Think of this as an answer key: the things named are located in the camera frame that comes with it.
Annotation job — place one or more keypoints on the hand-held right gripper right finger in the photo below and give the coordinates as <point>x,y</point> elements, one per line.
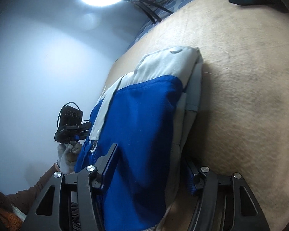
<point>190,182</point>

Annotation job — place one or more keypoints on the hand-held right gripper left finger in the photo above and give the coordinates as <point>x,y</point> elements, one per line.
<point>108,166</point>

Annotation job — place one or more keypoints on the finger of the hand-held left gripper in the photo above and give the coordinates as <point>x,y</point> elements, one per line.
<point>84,128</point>

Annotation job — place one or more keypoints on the white and blue jacket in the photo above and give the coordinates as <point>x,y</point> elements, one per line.
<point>139,125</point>

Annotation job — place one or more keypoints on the person's left forearm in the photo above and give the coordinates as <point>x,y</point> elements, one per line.
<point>38,190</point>

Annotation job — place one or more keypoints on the person's left hand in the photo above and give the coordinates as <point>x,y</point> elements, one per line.
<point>67,158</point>

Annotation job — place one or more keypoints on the person's orange knit top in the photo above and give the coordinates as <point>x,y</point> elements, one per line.
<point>12,221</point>

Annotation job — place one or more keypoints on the black tripod stand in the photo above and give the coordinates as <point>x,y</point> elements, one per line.
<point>150,14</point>

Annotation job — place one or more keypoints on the blue patterned bed sheet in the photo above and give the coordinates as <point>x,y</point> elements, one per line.
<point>178,3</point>

